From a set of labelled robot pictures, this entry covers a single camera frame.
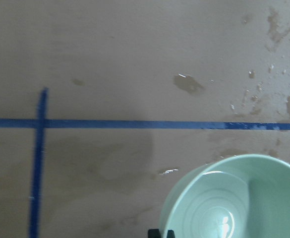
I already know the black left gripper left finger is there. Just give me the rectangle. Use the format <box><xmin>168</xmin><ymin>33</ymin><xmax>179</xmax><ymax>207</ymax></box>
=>
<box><xmin>147</xmin><ymin>229</ymin><xmax>161</xmax><ymax>238</ymax></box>

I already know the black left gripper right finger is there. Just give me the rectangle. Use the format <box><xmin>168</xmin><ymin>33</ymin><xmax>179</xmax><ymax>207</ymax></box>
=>
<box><xmin>167</xmin><ymin>230</ymin><xmax>175</xmax><ymax>238</ymax></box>

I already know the light green ceramic bowl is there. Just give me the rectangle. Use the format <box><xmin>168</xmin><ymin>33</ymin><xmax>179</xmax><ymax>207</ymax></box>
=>
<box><xmin>159</xmin><ymin>154</ymin><xmax>290</xmax><ymax>238</ymax></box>

